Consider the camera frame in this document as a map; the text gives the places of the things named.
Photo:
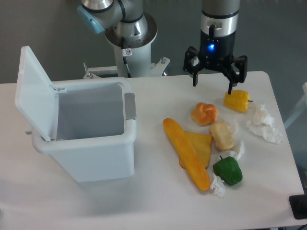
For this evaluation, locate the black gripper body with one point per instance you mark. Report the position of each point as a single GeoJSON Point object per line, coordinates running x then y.
{"type": "Point", "coordinates": [217, 52]}

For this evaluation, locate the large crumpled white tissue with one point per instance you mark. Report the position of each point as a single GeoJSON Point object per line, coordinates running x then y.
{"type": "Point", "coordinates": [262, 125]}

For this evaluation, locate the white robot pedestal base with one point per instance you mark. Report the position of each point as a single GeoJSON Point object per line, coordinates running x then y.
{"type": "Point", "coordinates": [130, 62]}

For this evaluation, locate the pale oval bread piece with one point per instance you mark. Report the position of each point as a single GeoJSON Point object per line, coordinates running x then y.
{"type": "Point", "coordinates": [222, 136]}

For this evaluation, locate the white trash bin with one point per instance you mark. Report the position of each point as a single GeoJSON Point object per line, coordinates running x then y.
{"type": "Point", "coordinates": [92, 137]}

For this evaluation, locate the green bell pepper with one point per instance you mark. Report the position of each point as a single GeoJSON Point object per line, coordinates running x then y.
{"type": "Point", "coordinates": [228, 170]}

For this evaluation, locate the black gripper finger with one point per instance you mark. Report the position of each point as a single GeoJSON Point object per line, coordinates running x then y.
{"type": "Point", "coordinates": [235, 70]}
{"type": "Point", "coordinates": [192, 64]}

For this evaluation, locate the small crumpled white tissue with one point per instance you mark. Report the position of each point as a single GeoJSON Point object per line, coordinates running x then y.
{"type": "Point", "coordinates": [217, 186]}

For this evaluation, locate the black device at edge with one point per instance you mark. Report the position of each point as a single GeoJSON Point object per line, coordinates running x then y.
{"type": "Point", "coordinates": [298, 205]}

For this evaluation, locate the crumpled tissue under bread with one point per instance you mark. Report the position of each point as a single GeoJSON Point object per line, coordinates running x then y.
{"type": "Point", "coordinates": [238, 148]}

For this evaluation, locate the round knotted bread roll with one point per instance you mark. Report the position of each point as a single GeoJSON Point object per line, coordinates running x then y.
{"type": "Point", "coordinates": [204, 114]}

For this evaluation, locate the long yellow baguette bread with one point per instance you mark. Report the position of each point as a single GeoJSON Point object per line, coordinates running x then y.
{"type": "Point", "coordinates": [187, 154]}

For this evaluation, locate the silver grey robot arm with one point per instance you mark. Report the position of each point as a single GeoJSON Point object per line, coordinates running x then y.
{"type": "Point", "coordinates": [131, 31]}

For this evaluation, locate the white bin lid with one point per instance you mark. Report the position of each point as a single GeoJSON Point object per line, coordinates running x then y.
{"type": "Point", "coordinates": [37, 98]}

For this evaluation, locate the yellow bell pepper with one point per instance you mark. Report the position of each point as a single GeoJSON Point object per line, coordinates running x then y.
{"type": "Point", "coordinates": [238, 100]}

